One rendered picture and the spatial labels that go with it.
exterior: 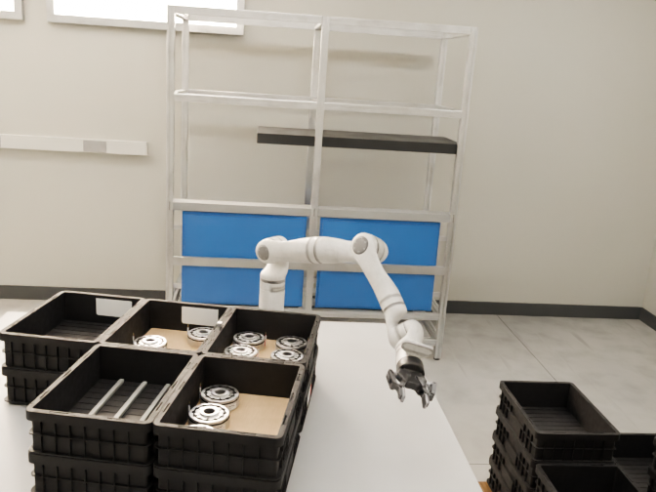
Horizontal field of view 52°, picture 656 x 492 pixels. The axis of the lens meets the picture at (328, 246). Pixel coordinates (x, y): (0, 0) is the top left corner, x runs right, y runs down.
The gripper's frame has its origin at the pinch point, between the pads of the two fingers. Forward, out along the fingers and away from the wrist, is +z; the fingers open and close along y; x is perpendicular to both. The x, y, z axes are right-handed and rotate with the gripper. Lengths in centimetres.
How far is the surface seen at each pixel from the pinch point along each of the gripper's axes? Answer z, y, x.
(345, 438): -13.6, 9.2, -28.6
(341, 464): -0.6, 10.7, -26.7
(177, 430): 22, 54, -10
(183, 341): -47, 64, -34
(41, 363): -21, 99, -38
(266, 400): -10.5, 34.4, -20.8
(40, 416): 20, 85, -19
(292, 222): -224, 36, -56
